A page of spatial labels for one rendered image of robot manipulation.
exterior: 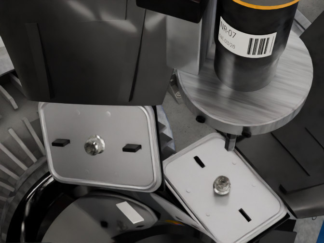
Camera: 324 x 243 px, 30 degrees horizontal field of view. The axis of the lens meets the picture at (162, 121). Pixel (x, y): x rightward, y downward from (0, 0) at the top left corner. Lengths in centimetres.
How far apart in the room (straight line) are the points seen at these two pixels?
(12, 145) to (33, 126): 2
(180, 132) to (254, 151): 135
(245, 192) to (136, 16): 17
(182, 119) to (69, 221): 144
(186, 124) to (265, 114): 153
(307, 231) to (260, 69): 39
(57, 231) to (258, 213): 15
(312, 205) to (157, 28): 19
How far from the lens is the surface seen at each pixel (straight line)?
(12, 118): 51
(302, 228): 66
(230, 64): 29
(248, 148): 48
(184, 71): 31
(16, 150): 51
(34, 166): 49
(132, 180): 41
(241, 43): 27
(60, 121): 42
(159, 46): 37
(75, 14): 38
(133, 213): 39
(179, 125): 183
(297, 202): 46
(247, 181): 47
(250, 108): 30
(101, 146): 41
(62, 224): 42
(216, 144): 48
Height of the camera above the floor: 162
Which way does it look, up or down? 62 degrees down
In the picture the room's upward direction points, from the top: 2 degrees counter-clockwise
